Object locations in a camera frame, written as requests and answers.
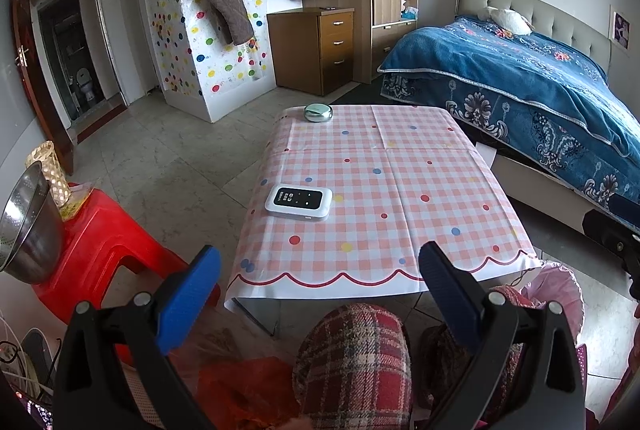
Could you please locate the purple plastic basket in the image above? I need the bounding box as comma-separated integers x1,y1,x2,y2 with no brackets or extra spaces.
575,342,593,428

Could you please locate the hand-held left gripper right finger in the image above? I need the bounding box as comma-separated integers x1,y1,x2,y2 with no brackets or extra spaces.
419,241,587,430

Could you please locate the person's right leg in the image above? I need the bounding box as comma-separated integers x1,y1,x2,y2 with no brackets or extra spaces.
417,285,541,421

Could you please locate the red plastic stool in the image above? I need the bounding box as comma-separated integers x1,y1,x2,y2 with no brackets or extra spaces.
32,182,221,326

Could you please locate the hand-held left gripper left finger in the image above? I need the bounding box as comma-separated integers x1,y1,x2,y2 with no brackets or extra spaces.
52,245,222,430

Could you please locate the white polka dot cabinet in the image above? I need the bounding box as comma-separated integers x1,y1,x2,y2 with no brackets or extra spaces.
142,0,278,123

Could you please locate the wooden drawer nightstand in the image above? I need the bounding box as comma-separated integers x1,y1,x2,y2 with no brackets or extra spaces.
266,6,356,96

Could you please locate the white portable router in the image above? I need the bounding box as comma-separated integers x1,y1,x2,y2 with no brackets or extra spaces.
265,185,333,223

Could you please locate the white toilet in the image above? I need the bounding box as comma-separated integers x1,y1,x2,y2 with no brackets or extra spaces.
75,67,97,103

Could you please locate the woven yellow basket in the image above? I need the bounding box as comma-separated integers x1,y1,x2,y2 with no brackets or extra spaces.
25,141,72,211

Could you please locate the person's left leg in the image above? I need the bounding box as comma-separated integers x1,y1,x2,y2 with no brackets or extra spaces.
292,302,416,430

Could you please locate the table with pink checkered cloth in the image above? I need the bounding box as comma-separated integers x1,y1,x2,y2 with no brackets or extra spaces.
223,104,543,313

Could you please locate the small wall picture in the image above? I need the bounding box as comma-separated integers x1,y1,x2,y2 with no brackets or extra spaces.
610,5,632,56

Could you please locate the green round tin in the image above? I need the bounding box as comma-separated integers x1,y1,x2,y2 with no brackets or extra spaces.
303,103,333,123

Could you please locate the beige upholstered bed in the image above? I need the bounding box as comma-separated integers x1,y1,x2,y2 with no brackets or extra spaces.
377,0,640,231

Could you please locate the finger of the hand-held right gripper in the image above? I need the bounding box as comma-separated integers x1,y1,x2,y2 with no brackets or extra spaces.
582,209,640,256

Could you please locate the blue floral blanket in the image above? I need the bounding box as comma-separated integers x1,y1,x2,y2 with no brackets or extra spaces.
376,14,640,213

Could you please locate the yellow packet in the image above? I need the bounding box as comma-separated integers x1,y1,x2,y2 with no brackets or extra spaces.
60,187,93,221

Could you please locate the metal bowl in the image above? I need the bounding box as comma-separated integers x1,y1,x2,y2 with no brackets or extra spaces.
0,160,66,286

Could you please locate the pink trash bin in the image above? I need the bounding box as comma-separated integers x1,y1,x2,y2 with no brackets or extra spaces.
517,262,586,411

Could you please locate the brown wooden door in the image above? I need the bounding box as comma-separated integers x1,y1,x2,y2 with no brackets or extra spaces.
12,0,76,176

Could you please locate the white pillow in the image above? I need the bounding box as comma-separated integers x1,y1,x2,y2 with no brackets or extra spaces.
487,6,535,36

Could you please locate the person's leg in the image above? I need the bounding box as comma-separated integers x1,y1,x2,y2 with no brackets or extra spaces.
417,285,541,421
292,302,416,430

